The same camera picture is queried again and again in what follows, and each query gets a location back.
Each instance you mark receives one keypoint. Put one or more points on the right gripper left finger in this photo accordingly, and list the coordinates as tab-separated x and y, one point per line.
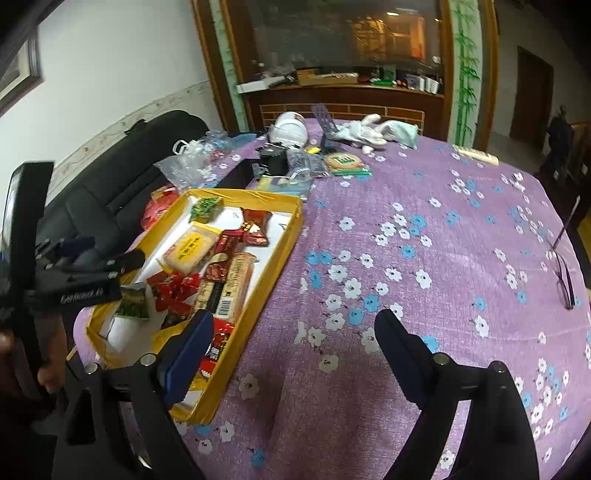
156	386

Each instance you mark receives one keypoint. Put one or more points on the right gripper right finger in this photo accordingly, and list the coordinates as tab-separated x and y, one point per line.
431	381

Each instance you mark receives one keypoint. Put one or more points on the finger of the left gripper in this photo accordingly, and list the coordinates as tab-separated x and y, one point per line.
108	269

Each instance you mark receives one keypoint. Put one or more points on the small red candy packet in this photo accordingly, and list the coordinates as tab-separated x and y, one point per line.
170	290

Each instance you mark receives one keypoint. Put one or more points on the red black candy packet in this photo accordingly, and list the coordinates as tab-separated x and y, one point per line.
222	331

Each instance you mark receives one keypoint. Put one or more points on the yellow pastry packet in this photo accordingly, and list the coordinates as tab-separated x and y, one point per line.
191	250

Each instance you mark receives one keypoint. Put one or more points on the long orange cake packet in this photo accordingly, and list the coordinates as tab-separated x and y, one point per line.
225	300

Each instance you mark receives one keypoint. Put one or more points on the small green snack packet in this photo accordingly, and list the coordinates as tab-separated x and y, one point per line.
205	210

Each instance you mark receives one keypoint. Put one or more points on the dark red Golden Crown wafer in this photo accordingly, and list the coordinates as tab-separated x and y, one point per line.
222	253

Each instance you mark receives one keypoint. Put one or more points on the dark red jujube snack packet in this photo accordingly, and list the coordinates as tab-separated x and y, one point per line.
254	227

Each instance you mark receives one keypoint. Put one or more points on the green and white snack packet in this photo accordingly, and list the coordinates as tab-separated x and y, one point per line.
133	302

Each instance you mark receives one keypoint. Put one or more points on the person's left hand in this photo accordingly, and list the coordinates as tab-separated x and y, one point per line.
51	374

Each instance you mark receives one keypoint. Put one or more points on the black leather sofa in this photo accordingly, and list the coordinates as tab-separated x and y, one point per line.
106	201

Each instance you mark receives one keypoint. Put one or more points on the red bag on sofa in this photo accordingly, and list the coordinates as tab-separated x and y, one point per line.
159	202

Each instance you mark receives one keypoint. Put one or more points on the purple floral tablecloth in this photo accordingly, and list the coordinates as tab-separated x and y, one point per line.
458	250

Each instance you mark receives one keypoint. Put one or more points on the clear plastic bag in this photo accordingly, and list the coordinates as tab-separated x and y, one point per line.
199	163

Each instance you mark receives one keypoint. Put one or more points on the purple eyeglasses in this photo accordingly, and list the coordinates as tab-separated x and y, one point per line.
564	284

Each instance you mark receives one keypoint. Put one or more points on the black box on table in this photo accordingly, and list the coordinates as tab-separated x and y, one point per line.
272	161

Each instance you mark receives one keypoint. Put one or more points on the white round container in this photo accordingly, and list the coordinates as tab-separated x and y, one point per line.
289	130

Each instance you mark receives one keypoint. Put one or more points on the round biscuit green packet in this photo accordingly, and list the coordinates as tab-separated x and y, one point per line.
346	164

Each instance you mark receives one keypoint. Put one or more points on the white plush toy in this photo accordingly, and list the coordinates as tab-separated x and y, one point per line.
372	132

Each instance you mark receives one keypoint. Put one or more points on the purple perforated stand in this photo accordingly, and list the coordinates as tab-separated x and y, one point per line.
329	129

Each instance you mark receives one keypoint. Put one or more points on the wooden cabinet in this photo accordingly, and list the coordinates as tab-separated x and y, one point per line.
430	63

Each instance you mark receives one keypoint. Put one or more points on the framed wall picture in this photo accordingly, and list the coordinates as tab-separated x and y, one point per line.
23	74

